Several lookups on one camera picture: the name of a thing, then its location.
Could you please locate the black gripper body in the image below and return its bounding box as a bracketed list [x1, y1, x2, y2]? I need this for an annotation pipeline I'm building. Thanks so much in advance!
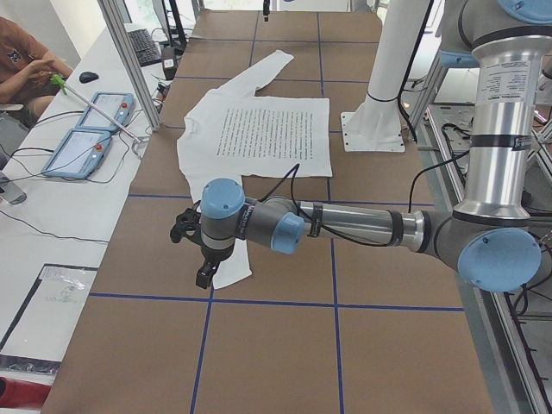
[201, 243, 235, 270]

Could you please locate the white printed t-shirt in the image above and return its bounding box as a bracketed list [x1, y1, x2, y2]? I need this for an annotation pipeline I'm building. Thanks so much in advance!
[177, 50, 332, 289]

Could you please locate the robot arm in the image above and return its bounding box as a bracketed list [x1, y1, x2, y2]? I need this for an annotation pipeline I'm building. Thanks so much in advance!
[194, 1, 551, 292]

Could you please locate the near blue teach pendant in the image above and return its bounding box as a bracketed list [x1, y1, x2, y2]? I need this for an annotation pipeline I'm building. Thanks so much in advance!
[41, 128, 111, 179]

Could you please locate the blue teach pendant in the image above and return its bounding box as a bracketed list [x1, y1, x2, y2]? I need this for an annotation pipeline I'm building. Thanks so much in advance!
[41, 128, 111, 179]
[76, 91, 135, 133]

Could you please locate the far blue teach pendant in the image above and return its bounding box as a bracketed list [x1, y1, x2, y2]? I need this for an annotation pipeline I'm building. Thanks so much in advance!
[76, 91, 135, 133]

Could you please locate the black power adapter labelled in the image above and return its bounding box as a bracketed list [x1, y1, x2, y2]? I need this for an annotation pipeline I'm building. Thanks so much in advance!
[161, 46, 178, 80]

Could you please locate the black computer mouse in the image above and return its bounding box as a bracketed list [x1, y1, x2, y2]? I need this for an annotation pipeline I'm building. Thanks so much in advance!
[78, 71, 99, 84]

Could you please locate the black keyboard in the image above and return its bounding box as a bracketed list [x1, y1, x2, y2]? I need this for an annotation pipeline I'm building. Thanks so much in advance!
[127, 28, 161, 67]

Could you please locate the seated person brown shirt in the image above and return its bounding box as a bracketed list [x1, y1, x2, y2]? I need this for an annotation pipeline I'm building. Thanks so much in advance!
[1, 18, 72, 128]

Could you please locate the white central pedestal column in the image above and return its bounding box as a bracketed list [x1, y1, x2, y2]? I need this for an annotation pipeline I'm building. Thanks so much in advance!
[341, 0, 433, 153]

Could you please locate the aluminium frame post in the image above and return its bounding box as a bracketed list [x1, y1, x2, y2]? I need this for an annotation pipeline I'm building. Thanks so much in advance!
[97, 0, 160, 132]

